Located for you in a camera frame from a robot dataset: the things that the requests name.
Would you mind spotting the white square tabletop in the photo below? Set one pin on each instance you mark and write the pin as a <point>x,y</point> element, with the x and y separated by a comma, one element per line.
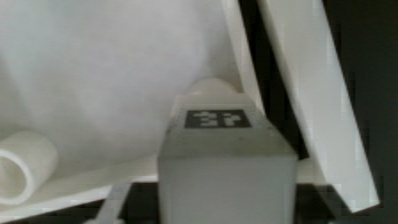
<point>100,58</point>

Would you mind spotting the white table leg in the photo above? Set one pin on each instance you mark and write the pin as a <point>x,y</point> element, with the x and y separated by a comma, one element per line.
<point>226,161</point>

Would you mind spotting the white L-shaped obstacle fixture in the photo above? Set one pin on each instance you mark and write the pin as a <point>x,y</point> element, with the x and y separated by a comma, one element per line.
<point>306,56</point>

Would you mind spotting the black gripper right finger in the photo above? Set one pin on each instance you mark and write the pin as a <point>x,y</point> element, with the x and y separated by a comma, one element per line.
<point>320,208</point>

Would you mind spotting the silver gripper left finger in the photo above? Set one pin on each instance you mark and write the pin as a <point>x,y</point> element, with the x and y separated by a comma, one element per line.
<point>130,205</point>

